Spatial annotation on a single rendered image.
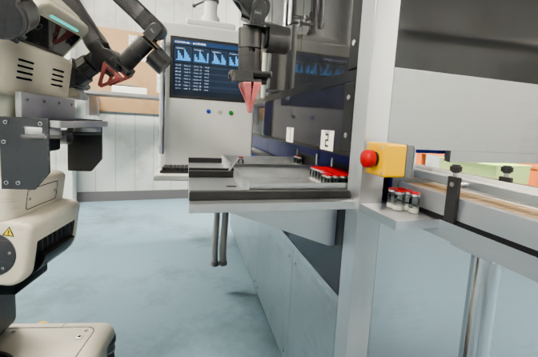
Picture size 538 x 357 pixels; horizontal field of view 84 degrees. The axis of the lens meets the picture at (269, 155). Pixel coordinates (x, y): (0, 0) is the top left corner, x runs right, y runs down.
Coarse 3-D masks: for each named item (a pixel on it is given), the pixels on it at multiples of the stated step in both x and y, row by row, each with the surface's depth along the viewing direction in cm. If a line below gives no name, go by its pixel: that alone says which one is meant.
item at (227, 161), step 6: (222, 156) 128; (228, 156) 129; (234, 156) 130; (246, 156) 131; (252, 156) 132; (258, 156) 133; (264, 156) 133; (270, 156) 134; (276, 156) 135; (222, 162) 127; (228, 162) 108; (246, 162) 132; (252, 162) 132; (258, 162) 133; (264, 162) 134; (270, 162) 135; (276, 162) 135; (282, 162) 136; (288, 162) 137
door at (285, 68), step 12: (276, 0) 150; (300, 0) 117; (276, 12) 149; (300, 12) 117; (300, 24) 116; (300, 36) 116; (300, 48) 116; (276, 60) 147; (288, 60) 129; (276, 72) 146; (288, 72) 129; (276, 84) 146; (288, 84) 128
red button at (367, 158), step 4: (364, 152) 65; (368, 152) 64; (372, 152) 64; (360, 156) 66; (364, 156) 64; (368, 156) 63; (372, 156) 63; (360, 160) 66; (364, 160) 64; (368, 160) 63; (372, 160) 63; (364, 164) 65; (368, 164) 64; (372, 164) 64
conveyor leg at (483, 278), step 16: (480, 256) 55; (480, 272) 58; (496, 272) 57; (480, 288) 58; (496, 288) 57; (464, 304) 61; (480, 304) 58; (464, 320) 60; (480, 320) 58; (464, 336) 60; (480, 336) 58; (464, 352) 60; (480, 352) 58
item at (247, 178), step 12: (240, 168) 97; (252, 168) 98; (264, 168) 99; (276, 168) 100; (288, 168) 101; (300, 168) 102; (240, 180) 83; (252, 180) 92; (264, 180) 94; (276, 180) 95; (288, 180) 96; (300, 180) 97
